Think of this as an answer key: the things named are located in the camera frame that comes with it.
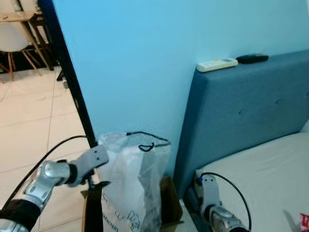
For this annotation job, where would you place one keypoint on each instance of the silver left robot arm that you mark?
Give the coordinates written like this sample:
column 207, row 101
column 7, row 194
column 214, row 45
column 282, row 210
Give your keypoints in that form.
column 48, row 175

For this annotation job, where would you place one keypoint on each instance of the blue upholstered headboard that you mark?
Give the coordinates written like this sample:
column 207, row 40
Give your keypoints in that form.
column 241, row 111

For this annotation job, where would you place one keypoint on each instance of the white plastic chair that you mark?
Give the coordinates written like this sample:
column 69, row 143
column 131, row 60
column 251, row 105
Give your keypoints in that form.
column 12, row 38

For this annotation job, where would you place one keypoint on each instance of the beige bed mattress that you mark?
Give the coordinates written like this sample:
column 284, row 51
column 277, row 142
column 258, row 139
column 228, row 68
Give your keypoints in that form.
column 260, row 183

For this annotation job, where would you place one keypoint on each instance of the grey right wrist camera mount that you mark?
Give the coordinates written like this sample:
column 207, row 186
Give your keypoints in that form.
column 210, row 191

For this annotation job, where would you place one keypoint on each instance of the red white snack wrapper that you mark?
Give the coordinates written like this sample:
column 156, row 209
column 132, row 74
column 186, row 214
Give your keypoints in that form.
column 304, row 223

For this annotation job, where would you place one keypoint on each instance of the white remote control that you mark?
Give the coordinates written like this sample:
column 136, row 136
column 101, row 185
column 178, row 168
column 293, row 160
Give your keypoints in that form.
column 217, row 64

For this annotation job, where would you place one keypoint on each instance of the wooden dining table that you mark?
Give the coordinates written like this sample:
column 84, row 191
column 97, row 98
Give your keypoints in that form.
column 17, row 17

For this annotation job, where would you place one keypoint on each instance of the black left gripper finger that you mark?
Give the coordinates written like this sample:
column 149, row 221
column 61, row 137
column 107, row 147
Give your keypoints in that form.
column 102, row 184

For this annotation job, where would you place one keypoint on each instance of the black door frame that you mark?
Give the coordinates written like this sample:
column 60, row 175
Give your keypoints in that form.
column 63, row 58

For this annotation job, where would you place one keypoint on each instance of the black remote control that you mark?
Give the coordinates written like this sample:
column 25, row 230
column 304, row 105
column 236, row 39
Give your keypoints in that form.
column 252, row 58

